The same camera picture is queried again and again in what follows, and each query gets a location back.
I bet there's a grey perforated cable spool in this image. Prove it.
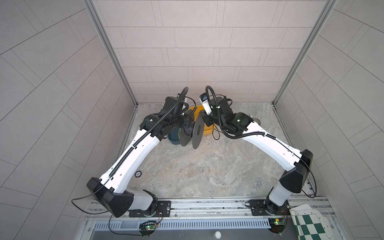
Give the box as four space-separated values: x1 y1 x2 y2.
179 113 205 150

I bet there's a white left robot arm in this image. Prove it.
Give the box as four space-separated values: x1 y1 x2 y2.
87 87 190 218

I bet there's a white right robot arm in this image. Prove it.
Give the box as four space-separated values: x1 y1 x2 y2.
200 86 313 215

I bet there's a yellow plastic bin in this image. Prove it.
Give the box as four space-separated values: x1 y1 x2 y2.
192 105 214 136

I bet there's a teal plastic bin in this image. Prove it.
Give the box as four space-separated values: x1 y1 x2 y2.
168 129 181 145

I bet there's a striped ceramic mug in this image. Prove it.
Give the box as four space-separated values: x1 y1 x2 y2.
251 116 261 125

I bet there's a small white ball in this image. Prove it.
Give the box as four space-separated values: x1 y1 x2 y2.
214 231 222 240

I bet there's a green white checkered cloth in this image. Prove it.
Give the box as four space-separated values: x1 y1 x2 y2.
290 204 336 240

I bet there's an aluminium corner profile left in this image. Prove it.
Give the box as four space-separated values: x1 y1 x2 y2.
83 0 138 107

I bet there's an aluminium corner profile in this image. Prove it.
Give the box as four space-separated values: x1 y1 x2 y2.
272 0 338 106
83 0 138 107

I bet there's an aluminium corner profile right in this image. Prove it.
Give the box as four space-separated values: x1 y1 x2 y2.
272 0 338 106

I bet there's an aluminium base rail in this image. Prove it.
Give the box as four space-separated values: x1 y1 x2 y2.
83 196 334 232

